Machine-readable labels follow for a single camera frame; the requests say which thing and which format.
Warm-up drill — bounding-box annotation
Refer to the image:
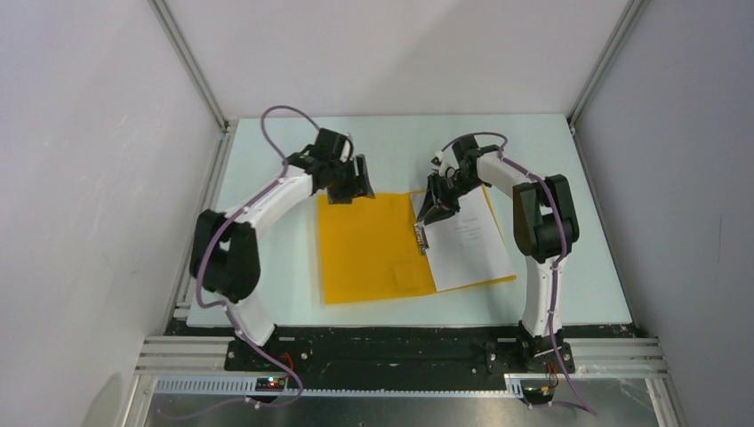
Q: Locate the aluminium frame rail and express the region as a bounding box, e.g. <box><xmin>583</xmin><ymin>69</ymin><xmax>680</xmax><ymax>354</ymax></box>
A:
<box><xmin>148</xmin><ymin>0</ymin><xmax>229</xmax><ymax>133</ymax></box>
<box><xmin>567</xmin><ymin>0</ymin><xmax>650</xmax><ymax>134</ymax></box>

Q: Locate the metal folder clip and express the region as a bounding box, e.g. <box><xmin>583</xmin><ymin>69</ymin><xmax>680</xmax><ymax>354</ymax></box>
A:
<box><xmin>413</xmin><ymin>223</ymin><xmax>429</xmax><ymax>255</ymax></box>

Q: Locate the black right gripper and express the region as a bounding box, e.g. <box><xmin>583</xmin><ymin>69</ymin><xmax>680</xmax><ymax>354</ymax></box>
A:
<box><xmin>416</xmin><ymin>171</ymin><xmax>484</xmax><ymax>226</ymax></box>

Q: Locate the left controller board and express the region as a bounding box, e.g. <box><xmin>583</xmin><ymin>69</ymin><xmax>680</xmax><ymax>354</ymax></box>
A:
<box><xmin>254</xmin><ymin>376</ymin><xmax>287</xmax><ymax>392</ymax></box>

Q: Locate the yellow plastic folder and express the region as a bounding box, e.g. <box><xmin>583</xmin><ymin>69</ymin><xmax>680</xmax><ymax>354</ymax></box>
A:
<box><xmin>317</xmin><ymin>185</ymin><xmax>518</xmax><ymax>306</ymax></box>

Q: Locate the controller board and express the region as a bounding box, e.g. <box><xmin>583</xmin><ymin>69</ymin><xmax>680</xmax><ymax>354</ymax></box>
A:
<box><xmin>521</xmin><ymin>386</ymin><xmax>557</xmax><ymax>407</ymax></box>
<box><xmin>254</xmin><ymin>376</ymin><xmax>287</xmax><ymax>392</ymax></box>

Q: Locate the aluminium frame rail right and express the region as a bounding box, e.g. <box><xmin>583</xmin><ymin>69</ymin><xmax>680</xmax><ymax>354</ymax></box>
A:
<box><xmin>567</xmin><ymin>0</ymin><xmax>650</xmax><ymax>134</ymax></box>

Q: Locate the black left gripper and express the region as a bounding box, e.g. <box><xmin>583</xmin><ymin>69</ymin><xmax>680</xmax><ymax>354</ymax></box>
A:
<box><xmin>327</xmin><ymin>155</ymin><xmax>374</xmax><ymax>205</ymax></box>

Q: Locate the aluminium frame rail left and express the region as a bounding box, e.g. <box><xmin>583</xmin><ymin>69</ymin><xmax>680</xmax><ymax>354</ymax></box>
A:
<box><xmin>148</xmin><ymin>0</ymin><xmax>229</xmax><ymax>133</ymax></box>

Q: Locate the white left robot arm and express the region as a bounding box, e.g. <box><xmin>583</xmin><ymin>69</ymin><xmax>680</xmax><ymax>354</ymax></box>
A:
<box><xmin>189</xmin><ymin>128</ymin><xmax>374</xmax><ymax>370</ymax></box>

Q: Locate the front aluminium rail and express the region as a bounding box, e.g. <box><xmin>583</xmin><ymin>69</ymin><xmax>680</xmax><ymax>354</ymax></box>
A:
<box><xmin>136</xmin><ymin>336</ymin><xmax>670</xmax><ymax>398</ymax></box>

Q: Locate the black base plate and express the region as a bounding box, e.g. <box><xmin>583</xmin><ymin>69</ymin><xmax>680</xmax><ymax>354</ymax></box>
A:
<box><xmin>164</xmin><ymin>324</ymin><xmax>640</xmax><ymax>391</ymax></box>

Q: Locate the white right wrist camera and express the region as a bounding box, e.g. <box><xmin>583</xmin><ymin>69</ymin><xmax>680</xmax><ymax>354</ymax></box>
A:
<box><xmin>430</xmin><ymin>150</ymin><xmax>453</xmax><ymax>177</ymax></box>

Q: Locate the right controller board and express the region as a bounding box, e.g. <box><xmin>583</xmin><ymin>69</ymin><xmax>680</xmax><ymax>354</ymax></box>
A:
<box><xmin>521</xmin><ymin>386</ymin><xmax>557</xmax><ymax>407</ymax></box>

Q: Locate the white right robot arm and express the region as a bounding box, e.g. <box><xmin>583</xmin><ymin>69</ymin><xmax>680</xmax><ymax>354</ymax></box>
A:
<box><xmin>416</xmin><ymin>133</ymin><xmax>580</xmax><ymax>372</ymax></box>

